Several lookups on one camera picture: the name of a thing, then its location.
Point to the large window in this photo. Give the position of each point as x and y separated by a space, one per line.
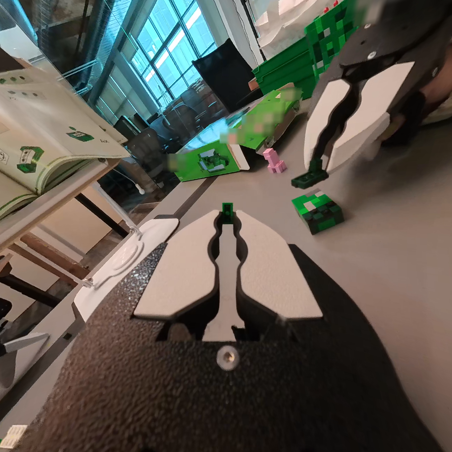
166 60

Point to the green lego cube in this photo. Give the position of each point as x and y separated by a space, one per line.
317 212

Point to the white plastic bag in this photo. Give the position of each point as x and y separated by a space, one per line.
282 21

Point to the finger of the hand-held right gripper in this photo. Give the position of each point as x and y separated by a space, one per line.
370 106
321 116

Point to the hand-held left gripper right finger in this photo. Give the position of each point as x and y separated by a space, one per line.
279 275

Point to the dark green lego assembly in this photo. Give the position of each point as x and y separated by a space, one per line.
309 176

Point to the pink lego pig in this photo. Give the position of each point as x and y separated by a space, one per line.
274 162

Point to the green lego box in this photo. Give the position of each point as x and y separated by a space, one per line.
194 167

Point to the black office chair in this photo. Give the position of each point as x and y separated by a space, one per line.
222 74

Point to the white book stand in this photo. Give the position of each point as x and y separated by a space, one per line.
141 240

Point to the green plastic crate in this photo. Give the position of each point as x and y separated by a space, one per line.
282 74

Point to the lego instruction booklet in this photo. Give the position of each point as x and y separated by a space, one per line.
46 116

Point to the black and white device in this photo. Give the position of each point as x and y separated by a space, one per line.
21 344

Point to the small green lego brick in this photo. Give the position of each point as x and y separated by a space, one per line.
227 212

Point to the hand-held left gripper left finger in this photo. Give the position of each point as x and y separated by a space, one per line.
180 275

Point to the large green lego figure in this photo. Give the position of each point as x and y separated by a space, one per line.
328 39

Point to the white lego brick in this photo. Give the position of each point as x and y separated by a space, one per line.
16 436

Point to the wooden desk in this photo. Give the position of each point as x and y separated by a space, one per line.
53 257

